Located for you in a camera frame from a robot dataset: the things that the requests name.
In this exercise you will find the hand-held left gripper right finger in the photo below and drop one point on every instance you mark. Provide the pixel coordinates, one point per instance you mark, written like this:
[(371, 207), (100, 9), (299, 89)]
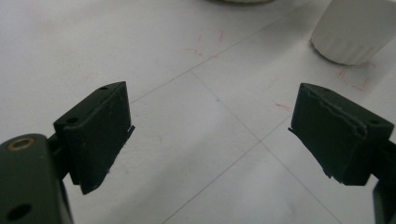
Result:
[(336, 137)]

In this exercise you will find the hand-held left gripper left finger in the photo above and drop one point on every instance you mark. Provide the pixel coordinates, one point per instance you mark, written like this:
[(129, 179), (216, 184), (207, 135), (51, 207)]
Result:
[(93, 137)]

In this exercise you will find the white cup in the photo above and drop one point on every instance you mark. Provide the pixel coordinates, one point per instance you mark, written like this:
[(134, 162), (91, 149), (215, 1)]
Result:
[(351, 31)]

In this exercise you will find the cream rice container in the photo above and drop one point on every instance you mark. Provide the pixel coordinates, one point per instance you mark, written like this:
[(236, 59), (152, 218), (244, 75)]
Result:
[(246, 1)]

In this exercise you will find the white table cover sheet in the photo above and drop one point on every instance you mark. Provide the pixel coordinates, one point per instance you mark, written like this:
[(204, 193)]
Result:
[(193, 130)]

